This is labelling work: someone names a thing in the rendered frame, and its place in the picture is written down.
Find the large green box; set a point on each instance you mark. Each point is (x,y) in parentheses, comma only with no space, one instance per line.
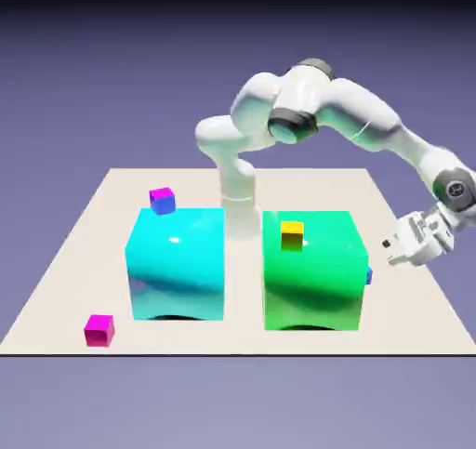
(312,285)

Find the small yellow cube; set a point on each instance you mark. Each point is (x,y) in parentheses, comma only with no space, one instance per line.
(292,235)

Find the small blue and magenta cube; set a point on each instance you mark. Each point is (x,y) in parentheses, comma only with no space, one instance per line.
(163,201)

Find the large cyan box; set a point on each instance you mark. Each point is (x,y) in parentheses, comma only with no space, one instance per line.
(174,263)

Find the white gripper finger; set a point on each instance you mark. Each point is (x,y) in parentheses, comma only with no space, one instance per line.
(389,242)
(397,259)

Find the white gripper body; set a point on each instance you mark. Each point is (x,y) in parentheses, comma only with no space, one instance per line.
(427,246)

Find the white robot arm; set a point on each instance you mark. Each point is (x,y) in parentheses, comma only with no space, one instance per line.
(334,103)

